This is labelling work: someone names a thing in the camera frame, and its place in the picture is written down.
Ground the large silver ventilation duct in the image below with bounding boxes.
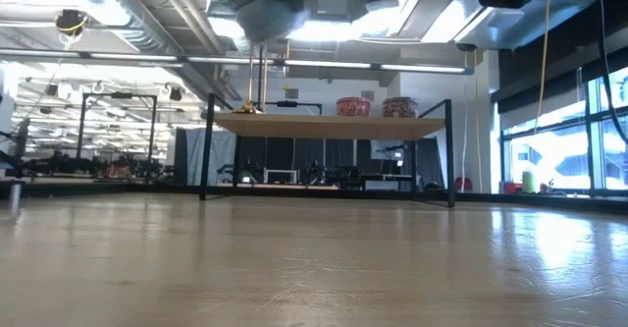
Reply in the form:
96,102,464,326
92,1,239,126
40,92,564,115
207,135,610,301
419,0,602,51

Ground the yellow cable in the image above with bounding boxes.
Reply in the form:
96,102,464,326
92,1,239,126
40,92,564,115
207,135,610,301
532,0,553,139

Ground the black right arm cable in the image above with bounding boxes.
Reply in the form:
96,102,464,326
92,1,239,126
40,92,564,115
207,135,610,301
592,0,628,145

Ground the grey curtain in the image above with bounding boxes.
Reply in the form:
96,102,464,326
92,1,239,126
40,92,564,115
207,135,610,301
172,128,237,188

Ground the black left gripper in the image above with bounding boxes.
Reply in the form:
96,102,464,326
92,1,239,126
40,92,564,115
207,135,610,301
198,0,310,44

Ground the long ceiling light bar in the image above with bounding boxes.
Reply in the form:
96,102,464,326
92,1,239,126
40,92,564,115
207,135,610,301
0,46,476,77

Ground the black background rig frame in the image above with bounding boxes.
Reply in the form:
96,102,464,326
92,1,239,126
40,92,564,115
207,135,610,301
250,99,324,117
77,91,159,174

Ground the black round ceiling fixture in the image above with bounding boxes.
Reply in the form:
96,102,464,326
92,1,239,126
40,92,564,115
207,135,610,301
53,8,89,38

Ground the dark curtain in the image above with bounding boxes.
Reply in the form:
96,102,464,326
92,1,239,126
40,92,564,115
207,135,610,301
239,137,445,191

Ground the wooden shelf with black legs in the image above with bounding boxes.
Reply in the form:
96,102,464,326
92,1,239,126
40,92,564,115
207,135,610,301
198,92,457,209

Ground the black table rail frame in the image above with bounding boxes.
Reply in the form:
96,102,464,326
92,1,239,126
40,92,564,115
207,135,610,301
0,178,628,216

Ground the grey metal post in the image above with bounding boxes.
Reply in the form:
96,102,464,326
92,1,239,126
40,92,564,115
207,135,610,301
7,179,25,219

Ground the white wall screen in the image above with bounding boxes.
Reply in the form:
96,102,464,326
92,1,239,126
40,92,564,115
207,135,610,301
370,138,407,162

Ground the yellow-green cylinder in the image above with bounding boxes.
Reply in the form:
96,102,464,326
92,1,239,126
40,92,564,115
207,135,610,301
520,169,538,194

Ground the gold candlestick holder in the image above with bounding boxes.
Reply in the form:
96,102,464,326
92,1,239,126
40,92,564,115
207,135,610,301
230,39,264,116

